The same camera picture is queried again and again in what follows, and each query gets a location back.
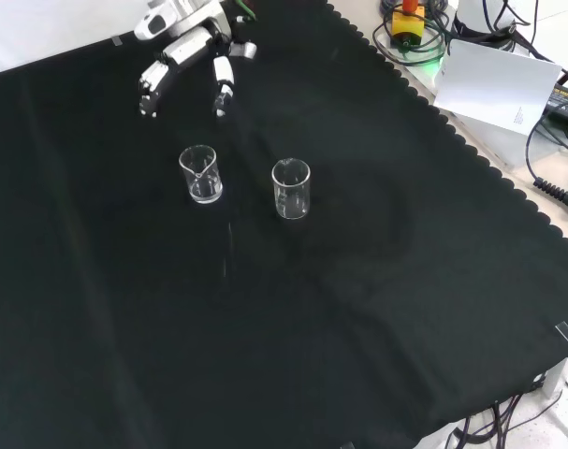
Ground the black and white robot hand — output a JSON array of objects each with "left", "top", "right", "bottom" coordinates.
[{"left": 133, "top": 0, "right": 259, "bottom": 119}]

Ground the clear glass beaker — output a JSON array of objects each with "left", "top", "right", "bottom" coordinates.
[
  {"left": 178, "top": 144, "right": 225, "bottom": 206},
  {"left": 270, "top": 157, "right": 312, "bottom": 221}
]

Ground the glass rod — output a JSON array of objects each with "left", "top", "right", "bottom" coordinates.
[{"left": 222, "top": 222, "right": 234, "bottom": 284}]

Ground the yellow stop button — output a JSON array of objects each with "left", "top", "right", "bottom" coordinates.
[{"left": 389, "top": 0, "right": 427, "bottom": 50}]

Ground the black cloth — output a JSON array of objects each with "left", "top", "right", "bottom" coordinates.
[{"left": 0, "top": 0, "right": 568, "bottom": 449}]

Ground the pale board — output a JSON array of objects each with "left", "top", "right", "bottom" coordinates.
[{"left": 432, "top": 38, "right": 563, "bottom": 138}]

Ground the black power adapter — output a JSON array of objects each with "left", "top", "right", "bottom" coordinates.
[{"left": 545, "top": 82, "right": 568, "bottom": 123}]

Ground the black cable with ribbed connector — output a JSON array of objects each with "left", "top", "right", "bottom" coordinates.
[{"left": 525, "top": 100, "right": 568, "bottom": 205}]

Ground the black cable bundle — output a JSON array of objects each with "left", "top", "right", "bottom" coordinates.
[{"left": 444, "top": 392, "right": 565, "bottom": 449}]

